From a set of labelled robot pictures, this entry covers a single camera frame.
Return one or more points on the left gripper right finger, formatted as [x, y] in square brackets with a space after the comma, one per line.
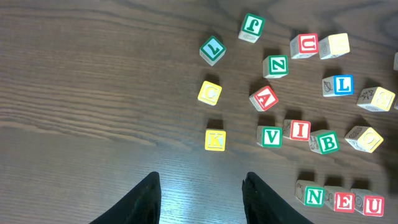
[262, 205]

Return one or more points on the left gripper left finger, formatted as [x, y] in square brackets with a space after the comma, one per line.
[141, 205]

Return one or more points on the green N block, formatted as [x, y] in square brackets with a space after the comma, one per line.
[309, 193]

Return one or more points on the red E block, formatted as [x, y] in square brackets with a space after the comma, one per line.
[339, 199]

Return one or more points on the red I block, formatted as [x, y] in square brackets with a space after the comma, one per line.
[296, 130]

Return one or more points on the yellow S block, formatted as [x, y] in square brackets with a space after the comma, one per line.
[376, 99]

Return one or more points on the green V block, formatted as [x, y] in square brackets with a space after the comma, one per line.
[269, 136]

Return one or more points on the yellow K block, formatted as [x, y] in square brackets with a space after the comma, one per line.
[215, 139]

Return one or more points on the green B block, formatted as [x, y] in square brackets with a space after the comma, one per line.
[324, 141]

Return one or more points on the red A block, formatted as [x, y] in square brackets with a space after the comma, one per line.
[263, 99]

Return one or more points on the yellow O block lower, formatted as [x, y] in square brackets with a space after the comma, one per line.
[363, 138]

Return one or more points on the yellow C block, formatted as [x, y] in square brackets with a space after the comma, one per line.
[209, 93]

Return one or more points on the green Z block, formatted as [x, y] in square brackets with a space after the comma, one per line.
[275, 66]

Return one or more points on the blue L block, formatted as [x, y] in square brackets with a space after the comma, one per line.
[338, 85]

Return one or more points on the green L block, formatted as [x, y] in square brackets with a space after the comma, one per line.
[212, 50]

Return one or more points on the yellow block top row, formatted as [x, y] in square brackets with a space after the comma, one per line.
[334, 46]

